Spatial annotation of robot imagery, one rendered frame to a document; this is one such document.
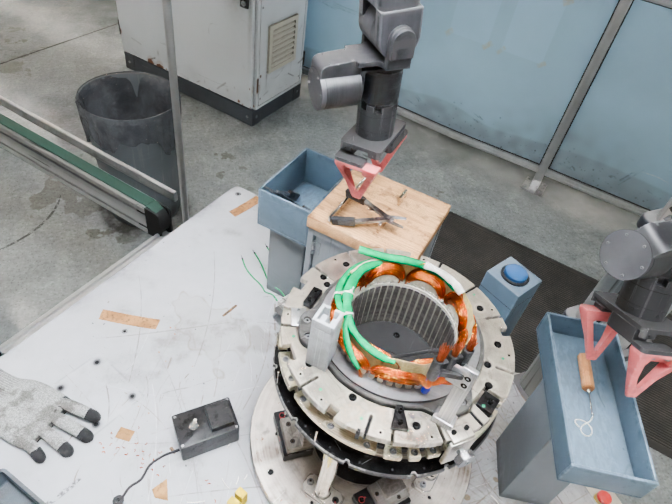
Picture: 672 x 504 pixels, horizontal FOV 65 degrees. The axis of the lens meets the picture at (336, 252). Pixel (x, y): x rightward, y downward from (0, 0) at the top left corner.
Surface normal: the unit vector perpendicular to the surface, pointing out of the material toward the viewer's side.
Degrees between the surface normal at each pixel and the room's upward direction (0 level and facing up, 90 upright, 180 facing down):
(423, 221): 0
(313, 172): 90
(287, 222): 90
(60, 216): 0
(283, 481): 0
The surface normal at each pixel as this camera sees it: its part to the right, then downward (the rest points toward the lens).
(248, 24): -0.51, 0.55
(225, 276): 0.13, -0.71
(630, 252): -0.82, 0.04
